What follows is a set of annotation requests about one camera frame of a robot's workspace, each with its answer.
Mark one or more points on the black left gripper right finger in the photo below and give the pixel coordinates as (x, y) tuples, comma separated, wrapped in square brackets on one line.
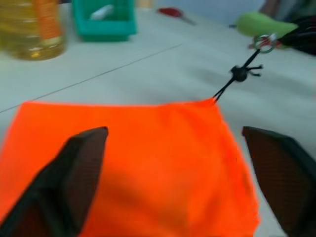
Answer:
[(284, 182)]

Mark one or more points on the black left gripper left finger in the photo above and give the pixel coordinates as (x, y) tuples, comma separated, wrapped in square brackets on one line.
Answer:
[(61, 182)]

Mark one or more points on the white tube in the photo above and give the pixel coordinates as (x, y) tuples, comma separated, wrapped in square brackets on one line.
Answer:
[(101, 12)]

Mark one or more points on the black fabric bag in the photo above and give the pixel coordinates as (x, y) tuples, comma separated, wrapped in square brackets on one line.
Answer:
[(300, 34)]

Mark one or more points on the yellow oil bottle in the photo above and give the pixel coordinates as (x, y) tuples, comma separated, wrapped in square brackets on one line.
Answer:
[(29, 27)]

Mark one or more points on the green pear-shaped toy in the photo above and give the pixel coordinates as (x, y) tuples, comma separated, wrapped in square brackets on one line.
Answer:
[(261, 24)]

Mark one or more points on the teal plastic basket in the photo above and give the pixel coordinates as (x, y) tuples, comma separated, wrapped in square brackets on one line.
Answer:
[(105, 23)]

